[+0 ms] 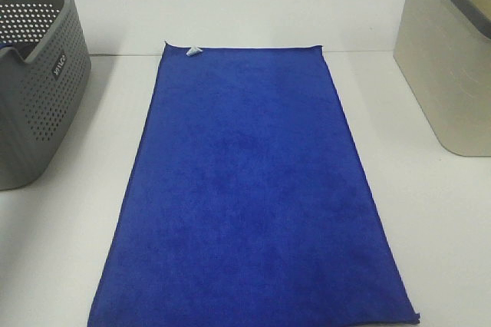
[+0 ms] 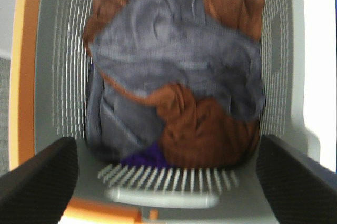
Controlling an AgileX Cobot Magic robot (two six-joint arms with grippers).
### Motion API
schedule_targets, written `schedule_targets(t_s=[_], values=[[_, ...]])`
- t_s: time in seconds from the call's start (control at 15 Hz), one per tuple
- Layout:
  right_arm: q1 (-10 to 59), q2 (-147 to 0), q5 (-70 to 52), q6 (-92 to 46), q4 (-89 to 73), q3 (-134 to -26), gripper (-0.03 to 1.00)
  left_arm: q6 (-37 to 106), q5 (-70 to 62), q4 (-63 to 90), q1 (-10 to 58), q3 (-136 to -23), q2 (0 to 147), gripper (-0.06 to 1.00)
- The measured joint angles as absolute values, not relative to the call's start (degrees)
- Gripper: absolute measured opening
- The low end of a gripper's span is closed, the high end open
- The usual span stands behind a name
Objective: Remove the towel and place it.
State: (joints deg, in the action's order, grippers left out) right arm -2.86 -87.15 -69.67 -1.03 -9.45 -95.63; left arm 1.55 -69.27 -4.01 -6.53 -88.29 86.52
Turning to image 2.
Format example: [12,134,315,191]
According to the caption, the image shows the grey perforated plastic basket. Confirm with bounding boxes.
[9,0,322,224]

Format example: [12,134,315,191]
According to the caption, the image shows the grey cloth in basket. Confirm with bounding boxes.
[85,0,265,161]

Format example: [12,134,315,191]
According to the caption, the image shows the brown cloth in basket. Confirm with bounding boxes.
[83,0,265,168]

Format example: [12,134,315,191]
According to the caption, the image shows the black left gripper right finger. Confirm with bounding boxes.
[256,135,336,223]

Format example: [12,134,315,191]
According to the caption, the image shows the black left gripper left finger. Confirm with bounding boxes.
[1,137,79,223]

